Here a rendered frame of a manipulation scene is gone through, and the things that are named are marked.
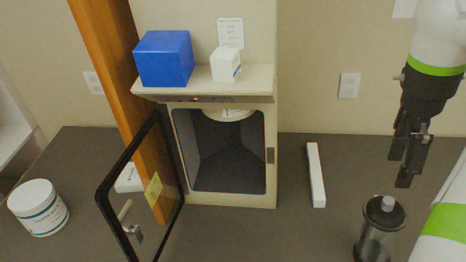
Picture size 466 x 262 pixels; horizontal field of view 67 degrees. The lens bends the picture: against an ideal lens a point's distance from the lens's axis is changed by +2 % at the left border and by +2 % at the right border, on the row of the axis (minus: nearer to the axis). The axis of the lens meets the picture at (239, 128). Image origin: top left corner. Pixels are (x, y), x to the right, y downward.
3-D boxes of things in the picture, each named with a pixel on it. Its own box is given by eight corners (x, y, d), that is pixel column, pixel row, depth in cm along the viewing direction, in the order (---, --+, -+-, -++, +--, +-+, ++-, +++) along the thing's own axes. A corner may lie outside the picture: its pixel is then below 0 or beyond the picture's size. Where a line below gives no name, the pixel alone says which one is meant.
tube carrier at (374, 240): (349, 236, 108) (360, 192, 94) (386, 239, 106) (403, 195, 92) (354, 270, 100) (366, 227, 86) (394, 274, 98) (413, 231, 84)
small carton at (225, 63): (220, 69, 81) (218, 46, 77) (240, 71, 80) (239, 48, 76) (212, 80, 78) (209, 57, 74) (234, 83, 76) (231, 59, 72)
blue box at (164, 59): (156, 64, 85) (146, 30, 79) (195, 64, 84) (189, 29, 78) (142, 87, 78) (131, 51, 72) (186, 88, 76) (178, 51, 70)
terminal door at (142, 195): (185, 199, 119) (159, 105, 92) (144, 287, 97) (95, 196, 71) (183, 198, 119) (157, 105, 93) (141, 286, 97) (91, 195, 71)
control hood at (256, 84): (154, 95, 93) (145, 63, 86) (276, 98, 88) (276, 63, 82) (140, 123, 84) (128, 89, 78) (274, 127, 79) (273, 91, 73)
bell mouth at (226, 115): (206, 86, 111) (204, 71, 108) (261, 86, 109) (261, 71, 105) (195, 120, 98) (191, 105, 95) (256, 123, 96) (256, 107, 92)
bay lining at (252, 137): (204, 141, 136) (190, 62, 113) (270, 143, 132) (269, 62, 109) (190, 190, 118) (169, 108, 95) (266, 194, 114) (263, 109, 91)
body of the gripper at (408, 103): (399, 76, 69) (389, 114, 75) (409, 102, 62) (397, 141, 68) (442, 77, 68) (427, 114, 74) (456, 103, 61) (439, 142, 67)
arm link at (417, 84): (481, 76, 57) (462, 48, 64) (403, 75, 59) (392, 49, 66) (467, 106, 61) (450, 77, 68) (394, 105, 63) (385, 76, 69)
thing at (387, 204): (362, 199, 95) (366, 184, 90) (399, 202, 93) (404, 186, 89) (367, 229, 88) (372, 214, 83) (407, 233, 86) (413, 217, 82)
